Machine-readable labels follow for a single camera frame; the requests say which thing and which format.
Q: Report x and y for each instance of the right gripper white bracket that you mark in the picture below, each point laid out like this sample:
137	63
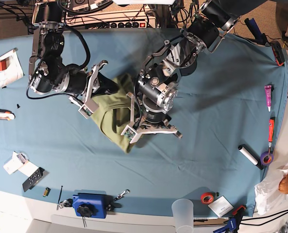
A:
97	84

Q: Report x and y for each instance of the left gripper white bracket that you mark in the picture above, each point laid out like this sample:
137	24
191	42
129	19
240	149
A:
144	121

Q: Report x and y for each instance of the olive green t-shirt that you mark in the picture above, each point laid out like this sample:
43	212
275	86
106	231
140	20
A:
113	113

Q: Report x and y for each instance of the black white marker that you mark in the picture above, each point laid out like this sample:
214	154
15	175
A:
255	161

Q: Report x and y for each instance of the red handled screwdriver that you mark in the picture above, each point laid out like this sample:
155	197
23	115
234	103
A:
271	131

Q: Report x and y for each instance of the purple glue tube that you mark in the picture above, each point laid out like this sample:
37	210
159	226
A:
268	91

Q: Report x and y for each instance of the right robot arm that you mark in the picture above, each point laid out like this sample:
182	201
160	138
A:
49	77

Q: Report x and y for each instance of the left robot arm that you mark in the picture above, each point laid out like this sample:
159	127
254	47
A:
156	85

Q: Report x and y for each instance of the silver carabiner clip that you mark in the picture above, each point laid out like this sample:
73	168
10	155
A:
121	195

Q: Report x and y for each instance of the white power strip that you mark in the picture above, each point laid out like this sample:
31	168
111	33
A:
115	19

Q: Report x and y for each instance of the black zip tie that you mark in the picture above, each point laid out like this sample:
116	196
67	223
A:
60	193

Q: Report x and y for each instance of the translucent plastic cup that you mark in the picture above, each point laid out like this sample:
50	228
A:
182	210

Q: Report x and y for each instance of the red tape roll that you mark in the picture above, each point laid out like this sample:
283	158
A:
207	198

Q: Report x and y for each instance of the black remote control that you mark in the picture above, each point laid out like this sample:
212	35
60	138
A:
33	179

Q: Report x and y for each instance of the blue table cloth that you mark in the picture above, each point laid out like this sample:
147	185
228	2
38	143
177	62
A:
220	106

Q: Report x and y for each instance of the small green battery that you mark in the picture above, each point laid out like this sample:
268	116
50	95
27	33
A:
46	192

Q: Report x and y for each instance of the small red box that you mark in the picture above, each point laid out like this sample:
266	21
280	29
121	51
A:
3	65

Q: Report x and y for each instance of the white card packet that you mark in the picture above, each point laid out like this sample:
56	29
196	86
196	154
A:
20	162

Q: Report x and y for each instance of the white paper note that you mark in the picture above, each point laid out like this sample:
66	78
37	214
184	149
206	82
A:
221	206

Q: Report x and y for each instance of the orange white utility knife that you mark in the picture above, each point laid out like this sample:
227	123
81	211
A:
6	115

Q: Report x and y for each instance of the purple tape roll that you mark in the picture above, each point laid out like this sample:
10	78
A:
266	158

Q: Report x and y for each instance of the blue orange bar clamp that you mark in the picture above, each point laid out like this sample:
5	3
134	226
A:
232	225

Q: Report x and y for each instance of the white plastic bag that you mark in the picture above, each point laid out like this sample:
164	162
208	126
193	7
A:
267	195

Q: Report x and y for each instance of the black red corner clamp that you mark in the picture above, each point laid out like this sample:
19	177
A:
278	52

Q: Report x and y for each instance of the blue clamp mount block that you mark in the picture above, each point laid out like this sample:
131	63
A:
89	205

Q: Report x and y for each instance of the blue black clamp handle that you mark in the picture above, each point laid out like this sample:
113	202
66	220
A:
259	37

